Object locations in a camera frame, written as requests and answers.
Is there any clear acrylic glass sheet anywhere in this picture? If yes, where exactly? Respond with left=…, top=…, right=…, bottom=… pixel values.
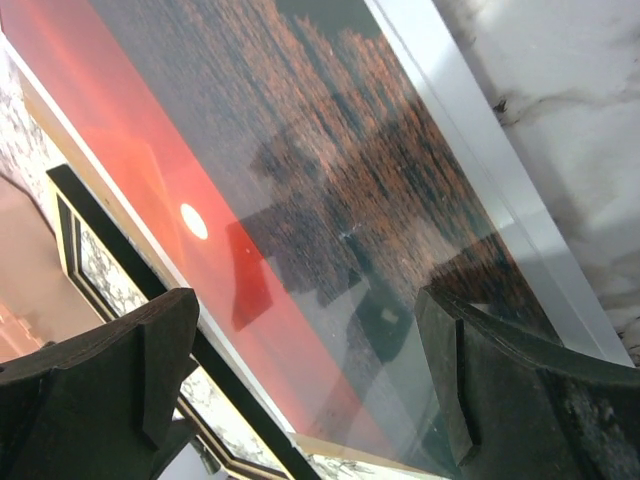
left=0, top=0, right=636, bottom=476

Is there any pink plastic storage box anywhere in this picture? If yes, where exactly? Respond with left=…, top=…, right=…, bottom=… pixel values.
left=1, top=180, right=103, bottom=362

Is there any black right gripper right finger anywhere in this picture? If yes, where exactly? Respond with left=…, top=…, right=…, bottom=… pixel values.
left=415, top=286, right=639, bottom=479

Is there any red sunset photo print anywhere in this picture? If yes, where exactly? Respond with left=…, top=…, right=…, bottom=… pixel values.
left=0, top=0, right=636, bottom=451

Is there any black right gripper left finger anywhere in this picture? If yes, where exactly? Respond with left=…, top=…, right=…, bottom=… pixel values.
left=1, top=288, right=199, bottom=479

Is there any wooden picture frame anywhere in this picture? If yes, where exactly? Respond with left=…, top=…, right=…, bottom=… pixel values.
left=46, top=164, right=319, bottom=479

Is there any brown cardboard backing board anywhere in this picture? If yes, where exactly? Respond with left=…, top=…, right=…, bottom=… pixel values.
left=19, top=79, right=436, bottom=474

